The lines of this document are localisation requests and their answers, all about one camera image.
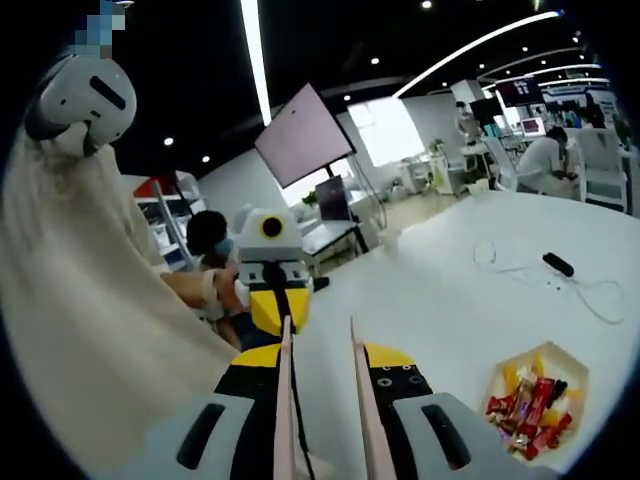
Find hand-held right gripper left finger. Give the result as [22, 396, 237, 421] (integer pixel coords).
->
[119, 343, 282, 480]

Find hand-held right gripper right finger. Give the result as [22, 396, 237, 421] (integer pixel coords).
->
[362, 342, 556, 480]

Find beige hexagonal container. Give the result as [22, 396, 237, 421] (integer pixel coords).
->
[477, 340, 590, 464]

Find person's left hand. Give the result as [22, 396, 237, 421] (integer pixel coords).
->
[214, 269, 254, 321]

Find small grey desk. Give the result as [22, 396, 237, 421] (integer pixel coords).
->
[301, 219, 372, 266]

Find white storage shelf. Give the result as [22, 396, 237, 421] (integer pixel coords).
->
[132, 172, 206, 264]

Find small computer monitor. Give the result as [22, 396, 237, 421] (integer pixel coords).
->
[314, 174, 350, 224]

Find large display screen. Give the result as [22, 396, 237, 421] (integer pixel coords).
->
[253, 82, 357, 190]

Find round ceiling downlights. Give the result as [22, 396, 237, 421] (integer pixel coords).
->
[162, 0, 581, 166]

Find operator in beige sleeve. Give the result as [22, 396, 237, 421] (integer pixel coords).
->
[0, 124, 241, 471]

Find long ceiling light strip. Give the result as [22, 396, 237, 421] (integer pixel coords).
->
[240, 0, 274, 125]
[393, 9, 567, 99]

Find white cabinet green label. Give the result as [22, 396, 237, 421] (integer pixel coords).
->
[432, 152, 466, 199]

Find white power strip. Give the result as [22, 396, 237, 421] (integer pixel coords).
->
[514, 267, 571, 296]

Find black oblong device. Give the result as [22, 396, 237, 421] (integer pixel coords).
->
[542, 252, 576, 277]

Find white worn device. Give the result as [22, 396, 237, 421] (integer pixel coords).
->
[22, 53, 138, 160]

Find white mesh office chair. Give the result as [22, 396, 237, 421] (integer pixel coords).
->
[574, 127, 630, 214]
[482, 135, 521, 194]

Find dark hanging display screen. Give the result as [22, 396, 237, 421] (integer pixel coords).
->
[493, 76, 545, 108]

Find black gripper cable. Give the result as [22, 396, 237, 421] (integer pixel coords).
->
[289, 344, 317, 476]

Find thin white charging cable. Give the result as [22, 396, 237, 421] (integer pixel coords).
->
[564, 277, 627, 325]

